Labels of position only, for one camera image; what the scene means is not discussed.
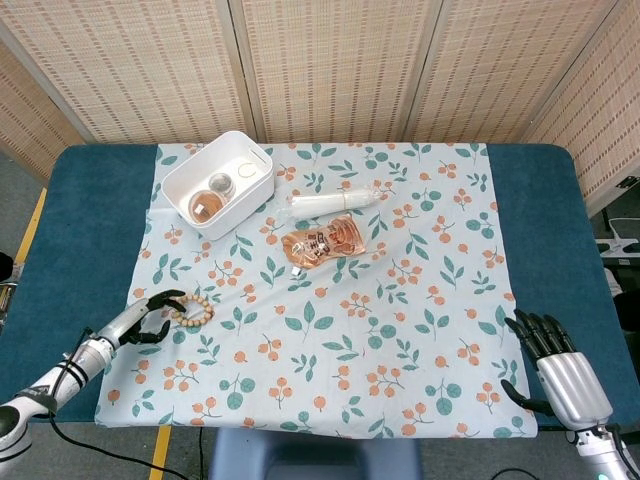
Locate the small jar with metal lid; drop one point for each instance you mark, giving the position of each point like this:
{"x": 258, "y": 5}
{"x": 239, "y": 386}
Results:
{"x": 221, "y": 183}

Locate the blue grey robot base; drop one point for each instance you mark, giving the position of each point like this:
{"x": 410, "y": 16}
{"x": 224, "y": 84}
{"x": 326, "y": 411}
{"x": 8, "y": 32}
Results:
{"x": 315, "y": 457}

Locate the sleeve of white paper cups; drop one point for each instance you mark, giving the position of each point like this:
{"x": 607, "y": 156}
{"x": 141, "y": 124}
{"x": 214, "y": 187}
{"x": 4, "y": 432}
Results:
{"x": 325, "y": 202}

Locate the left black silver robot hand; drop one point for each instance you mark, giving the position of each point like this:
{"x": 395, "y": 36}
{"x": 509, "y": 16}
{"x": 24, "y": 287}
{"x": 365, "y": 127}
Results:
{"x": 127, "y": 320}

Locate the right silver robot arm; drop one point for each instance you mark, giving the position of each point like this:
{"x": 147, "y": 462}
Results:
{"x": 605, "y": 452}

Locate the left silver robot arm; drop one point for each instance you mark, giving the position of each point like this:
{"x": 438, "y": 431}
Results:
{"x": 60, "y": 380}

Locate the round jar with amber content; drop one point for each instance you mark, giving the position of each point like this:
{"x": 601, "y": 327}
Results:
{"x": 206, "y": 206}

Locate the teal table cover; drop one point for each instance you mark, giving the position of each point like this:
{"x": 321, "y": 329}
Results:
{"x": 75, "y": 225}

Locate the woven bamboo folding screen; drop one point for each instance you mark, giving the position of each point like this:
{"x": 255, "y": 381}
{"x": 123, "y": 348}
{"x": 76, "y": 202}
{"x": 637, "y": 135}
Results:
{"x": 325, "y": 70}

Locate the floral leaf print tablecloth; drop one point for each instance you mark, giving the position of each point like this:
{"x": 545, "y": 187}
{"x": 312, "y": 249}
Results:
{"x": 320, "y": 350}

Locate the orange sauce spout pouch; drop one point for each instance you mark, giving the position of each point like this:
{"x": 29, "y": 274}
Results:
{"x": 320, "y": 242}

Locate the white plastic storage box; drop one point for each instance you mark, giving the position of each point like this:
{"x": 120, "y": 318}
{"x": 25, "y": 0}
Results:
{"x": 225, "y": 220}

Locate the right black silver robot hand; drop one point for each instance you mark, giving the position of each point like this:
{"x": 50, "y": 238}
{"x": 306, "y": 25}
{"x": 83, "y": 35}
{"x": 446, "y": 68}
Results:
{"x": 572, "y": 382}

